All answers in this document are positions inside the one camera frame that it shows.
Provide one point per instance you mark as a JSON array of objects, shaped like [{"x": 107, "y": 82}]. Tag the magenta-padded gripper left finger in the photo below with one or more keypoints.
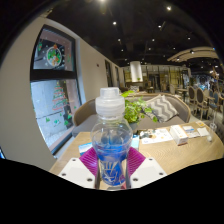
[{"x": 87, "y": 161}]

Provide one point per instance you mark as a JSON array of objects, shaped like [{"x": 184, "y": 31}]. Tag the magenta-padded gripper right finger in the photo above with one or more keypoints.
[{"x": 136, "y": 161}]

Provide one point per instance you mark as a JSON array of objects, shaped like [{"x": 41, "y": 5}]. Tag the clear blue-labelled water bottle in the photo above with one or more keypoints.
[{"x": 111, "y": 140}]

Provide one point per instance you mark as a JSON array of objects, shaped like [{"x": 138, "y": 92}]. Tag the small blue white box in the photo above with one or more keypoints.
[{"x": 85, "y": 148}]

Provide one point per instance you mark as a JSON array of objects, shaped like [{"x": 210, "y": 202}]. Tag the light blue tissue pack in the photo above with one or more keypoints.
[{"x": 135, "y": 141}]

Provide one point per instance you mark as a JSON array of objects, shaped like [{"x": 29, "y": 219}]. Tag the curved grey sofa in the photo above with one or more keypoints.
[{"x": 83, "y": 115}]

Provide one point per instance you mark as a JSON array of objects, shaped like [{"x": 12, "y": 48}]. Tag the potted green leafy plant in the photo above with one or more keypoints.
[{"x": 136, "y": 111}]

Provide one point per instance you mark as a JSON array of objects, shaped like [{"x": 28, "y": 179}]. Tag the white rectangular box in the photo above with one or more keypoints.
[{"x": 179, "y": 135}]

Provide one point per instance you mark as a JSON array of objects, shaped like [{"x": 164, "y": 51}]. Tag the grey zigzag pillow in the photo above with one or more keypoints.
[{"x": 163, "y": 108}]

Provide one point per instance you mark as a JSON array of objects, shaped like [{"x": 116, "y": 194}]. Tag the blue white printed card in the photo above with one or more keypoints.
[{"x": 190, "y": 131}]

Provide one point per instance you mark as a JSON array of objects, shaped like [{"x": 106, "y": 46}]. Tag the plain white paper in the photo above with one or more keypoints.
[{"x": 203, "y": 132}]

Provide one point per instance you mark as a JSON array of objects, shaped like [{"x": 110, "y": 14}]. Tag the small yellow card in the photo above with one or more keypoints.
[{"x": 200, "y": 124}]

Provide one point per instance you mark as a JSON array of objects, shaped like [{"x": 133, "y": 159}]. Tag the dark-framed decorated window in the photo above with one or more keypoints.
[{"x": 55, "y": 86}]

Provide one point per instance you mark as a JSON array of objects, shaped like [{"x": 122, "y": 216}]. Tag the clear drinking glass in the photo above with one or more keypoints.
[{"x": 212, "y": 128}]

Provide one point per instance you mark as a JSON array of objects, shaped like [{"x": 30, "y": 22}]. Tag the white round pillar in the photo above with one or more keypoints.
[{"x": 136, "y": 71}]

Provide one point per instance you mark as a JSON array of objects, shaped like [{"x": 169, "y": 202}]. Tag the group of round-backed chairs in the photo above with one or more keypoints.
[{"x": 200, "y": 98}]

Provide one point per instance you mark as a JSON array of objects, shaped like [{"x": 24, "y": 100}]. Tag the group of ceiling lights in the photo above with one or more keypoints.
[{"x": 143, "y": 30}]

